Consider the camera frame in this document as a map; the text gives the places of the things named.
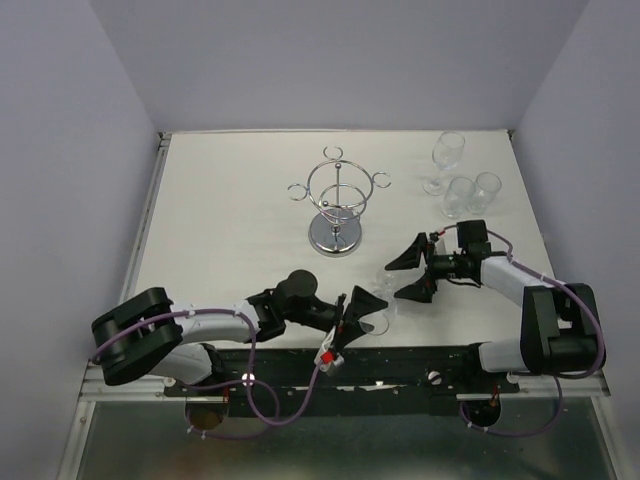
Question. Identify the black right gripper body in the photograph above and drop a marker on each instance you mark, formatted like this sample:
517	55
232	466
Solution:
442	266

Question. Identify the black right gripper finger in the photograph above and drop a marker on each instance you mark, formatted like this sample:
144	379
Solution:
411	258
421	291

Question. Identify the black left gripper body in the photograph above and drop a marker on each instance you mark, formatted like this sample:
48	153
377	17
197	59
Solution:
336	318

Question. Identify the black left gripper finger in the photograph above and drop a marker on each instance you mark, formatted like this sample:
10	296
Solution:
363	303
346	335

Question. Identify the clear wine glass front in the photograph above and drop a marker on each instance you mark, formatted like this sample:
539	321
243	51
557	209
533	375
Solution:
460	191

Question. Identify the chrome wine glass rack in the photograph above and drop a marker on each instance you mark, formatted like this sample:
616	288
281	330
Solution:
340	191

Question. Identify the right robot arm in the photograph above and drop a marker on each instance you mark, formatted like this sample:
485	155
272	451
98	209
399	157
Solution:
560	332

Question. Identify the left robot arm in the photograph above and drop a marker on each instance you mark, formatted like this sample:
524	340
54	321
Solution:
146	335

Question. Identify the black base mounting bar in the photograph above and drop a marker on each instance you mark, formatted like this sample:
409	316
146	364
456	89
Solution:
372	381

